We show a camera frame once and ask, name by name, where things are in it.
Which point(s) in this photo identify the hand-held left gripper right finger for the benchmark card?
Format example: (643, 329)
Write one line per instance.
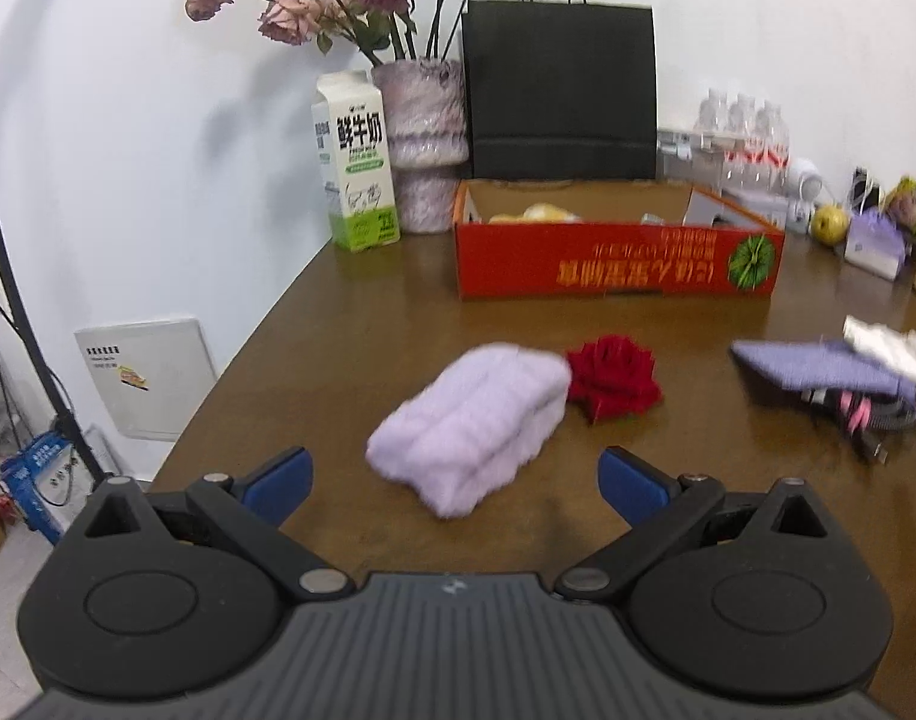
(630, 484)

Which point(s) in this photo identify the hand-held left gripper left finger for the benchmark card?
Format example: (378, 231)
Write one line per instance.
(278, 484)

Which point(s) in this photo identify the red fabric flower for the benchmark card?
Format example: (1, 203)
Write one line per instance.
(612, 379)

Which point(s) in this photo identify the purple fluffy towel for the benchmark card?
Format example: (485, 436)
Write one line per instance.
(465, 427)

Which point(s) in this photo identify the purple knitted pouch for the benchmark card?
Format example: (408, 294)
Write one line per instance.
(803, 364)

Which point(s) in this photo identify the red cardboard box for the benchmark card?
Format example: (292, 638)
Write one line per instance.
(593, 270)

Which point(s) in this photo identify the yellow white plush toy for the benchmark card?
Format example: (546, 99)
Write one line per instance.
(540, 211)

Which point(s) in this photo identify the white cloth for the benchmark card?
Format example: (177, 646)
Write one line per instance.
(901, 352)

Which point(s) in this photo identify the black light stand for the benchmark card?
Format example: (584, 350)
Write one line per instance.
(64, 414)

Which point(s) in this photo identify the blue white box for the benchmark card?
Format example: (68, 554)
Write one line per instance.
(41, 476)

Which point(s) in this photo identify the green white milk carton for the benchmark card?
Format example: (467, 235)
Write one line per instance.
(360, 187)

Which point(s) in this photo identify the pale tin box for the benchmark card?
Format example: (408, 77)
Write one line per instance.
(765, 201)

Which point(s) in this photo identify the green apple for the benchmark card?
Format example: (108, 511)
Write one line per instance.
(831, 225)

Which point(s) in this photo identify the clear container with white lid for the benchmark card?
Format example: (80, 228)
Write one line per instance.
(683, 157)

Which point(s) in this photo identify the purple tissue pack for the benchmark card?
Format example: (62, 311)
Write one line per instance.
(874, 247)

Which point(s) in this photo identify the small white fan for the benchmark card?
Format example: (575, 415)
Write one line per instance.
(803, 180)

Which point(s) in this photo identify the black charger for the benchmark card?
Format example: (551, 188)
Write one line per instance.
(860, 181)

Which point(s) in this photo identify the pink marbled vase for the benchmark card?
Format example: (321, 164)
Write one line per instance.
(420, 127)

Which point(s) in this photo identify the colourful snack packet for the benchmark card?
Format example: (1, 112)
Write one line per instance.
(908, 202)

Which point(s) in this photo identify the black paper bag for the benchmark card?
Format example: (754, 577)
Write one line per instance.
(563, 90)

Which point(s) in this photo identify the dried pink rose bouquet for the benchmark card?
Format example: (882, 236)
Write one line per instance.
(285, 15)

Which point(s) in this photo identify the white wall panel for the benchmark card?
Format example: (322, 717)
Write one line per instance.
(150, 382)

